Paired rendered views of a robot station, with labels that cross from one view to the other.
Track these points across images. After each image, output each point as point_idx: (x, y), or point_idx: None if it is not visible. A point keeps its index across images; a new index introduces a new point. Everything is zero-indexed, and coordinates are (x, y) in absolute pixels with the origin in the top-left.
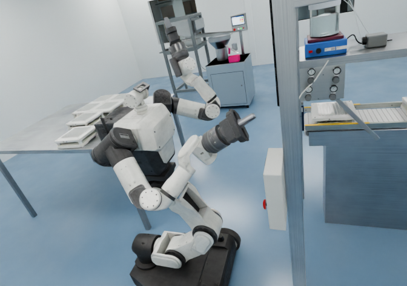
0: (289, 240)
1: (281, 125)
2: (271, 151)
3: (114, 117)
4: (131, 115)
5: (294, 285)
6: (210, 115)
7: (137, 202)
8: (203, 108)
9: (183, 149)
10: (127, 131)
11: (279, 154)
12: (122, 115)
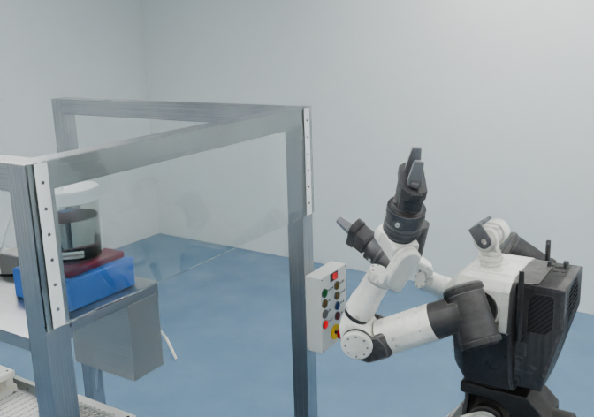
0: (316, 391)
1: (312, 233)
2: (320, 275)
3: (546, 269)
4: (511, 264)
5: None
6: None
7: None
8: (379, 317)
9: (422, 260)
10: (501, 250)
11: (316, 272)
12: (531, 268)
